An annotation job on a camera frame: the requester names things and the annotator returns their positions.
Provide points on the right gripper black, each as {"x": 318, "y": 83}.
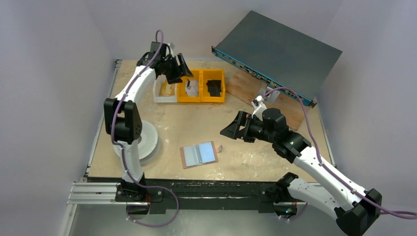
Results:
{"x": 245, "y": 127}

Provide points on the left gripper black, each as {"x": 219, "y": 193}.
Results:
{"x": 180, "y": 71}

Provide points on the silver white card with portrait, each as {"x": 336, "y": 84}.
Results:
{"x": 192, "y": 88}

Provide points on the brown leather card holder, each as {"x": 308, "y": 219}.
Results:
{"x": 200, "y": 154}

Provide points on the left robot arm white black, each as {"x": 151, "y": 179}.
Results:
{"x": 122, "y": 119}

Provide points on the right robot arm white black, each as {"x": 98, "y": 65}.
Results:
{"x": 353, "y": 207}

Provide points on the gold cards in white bin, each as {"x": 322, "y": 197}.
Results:
{"x": 167, "y": 89}

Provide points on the black card in yellow bin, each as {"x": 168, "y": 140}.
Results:
{"x": 214, "y": 88}

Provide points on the white plastic bin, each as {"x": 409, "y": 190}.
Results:
{"x": 161, "y": 99}

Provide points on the right yellow plastic bin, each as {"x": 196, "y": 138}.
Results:
{"x": 212, "y": 74}

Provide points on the plywood board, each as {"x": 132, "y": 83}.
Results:
{"x": 245, "y": 88}

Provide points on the white tape roll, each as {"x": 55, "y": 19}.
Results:
{"x": 148, "y": 145}

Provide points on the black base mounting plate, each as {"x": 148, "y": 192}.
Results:
{"x": 184, "y": 194}

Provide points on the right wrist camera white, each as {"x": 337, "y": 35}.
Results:
{"x": 258, "y": 105}

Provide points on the metal mounting bracket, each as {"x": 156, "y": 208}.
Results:
{"x": 272, "y": 95}

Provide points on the blue grey network switch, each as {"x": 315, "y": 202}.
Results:
{"x": 279, "y": 56}

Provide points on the aluminium frame rail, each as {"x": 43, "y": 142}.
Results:
{"x": 92, "y": 193}

